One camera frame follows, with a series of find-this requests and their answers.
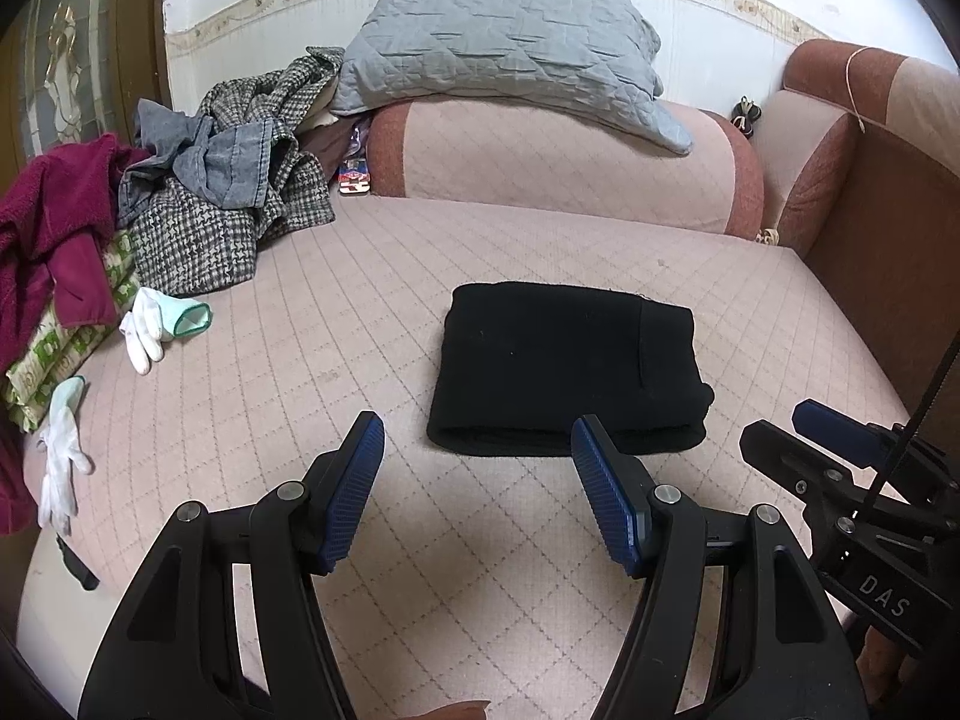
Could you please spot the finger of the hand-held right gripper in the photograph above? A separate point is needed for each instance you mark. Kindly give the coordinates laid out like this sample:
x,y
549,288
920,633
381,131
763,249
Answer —
x,y
832,427
787,465

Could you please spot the houndstooth coat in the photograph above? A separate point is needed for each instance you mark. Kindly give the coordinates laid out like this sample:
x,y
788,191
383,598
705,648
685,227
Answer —
x,y
202,240

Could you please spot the blue denim garment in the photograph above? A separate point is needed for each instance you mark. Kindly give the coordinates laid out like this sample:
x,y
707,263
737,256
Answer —
x,y
225,165

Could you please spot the long pink sofa back cushion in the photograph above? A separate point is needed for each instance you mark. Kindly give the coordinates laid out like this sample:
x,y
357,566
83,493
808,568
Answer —
x,y
525,165

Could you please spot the maroon fleece garment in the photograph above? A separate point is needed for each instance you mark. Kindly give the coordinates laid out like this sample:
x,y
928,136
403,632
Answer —
x,y
45,210

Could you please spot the red blue snack packet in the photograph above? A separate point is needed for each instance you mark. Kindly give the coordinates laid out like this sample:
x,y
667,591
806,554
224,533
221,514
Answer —
x,y
354,178

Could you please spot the small pink sofa cushion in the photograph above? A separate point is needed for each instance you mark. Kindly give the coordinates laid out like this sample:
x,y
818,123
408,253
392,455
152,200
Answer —
x,y
795,150

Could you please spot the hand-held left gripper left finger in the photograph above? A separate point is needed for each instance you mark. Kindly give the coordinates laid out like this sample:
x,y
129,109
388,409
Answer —
x,y
352,495

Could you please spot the wooden door with stained glass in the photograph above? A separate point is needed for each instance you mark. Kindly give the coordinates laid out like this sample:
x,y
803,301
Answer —
x,y
67,67

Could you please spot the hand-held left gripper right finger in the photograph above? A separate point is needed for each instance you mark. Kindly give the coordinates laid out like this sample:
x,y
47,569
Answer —
x,y
607,495

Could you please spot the pink quilted sofa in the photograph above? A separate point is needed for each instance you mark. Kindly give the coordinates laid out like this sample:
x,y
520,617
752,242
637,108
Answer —
x,y
300,360

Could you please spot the grey quilted pillow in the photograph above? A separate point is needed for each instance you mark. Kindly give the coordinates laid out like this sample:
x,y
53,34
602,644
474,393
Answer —
x,y
510,45

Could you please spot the green white patterned cloth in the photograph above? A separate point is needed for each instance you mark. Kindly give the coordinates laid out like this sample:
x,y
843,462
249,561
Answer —
x,y
45,360

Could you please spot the small black clip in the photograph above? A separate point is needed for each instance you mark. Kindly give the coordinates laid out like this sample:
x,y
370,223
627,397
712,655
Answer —
x,y
744,118

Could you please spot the brown sofa armrest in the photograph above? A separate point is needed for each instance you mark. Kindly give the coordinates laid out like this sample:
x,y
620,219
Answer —
x,y
885,240

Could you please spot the white glove with green cuff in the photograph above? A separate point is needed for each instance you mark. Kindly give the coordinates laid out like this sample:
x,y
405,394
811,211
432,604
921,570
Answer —
x,y
161,315

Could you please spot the person's left hand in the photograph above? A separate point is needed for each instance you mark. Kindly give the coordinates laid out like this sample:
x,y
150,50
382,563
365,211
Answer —
x,y
450,712

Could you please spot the black pants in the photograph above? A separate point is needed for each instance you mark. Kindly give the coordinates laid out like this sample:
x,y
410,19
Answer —
x,y
555,360

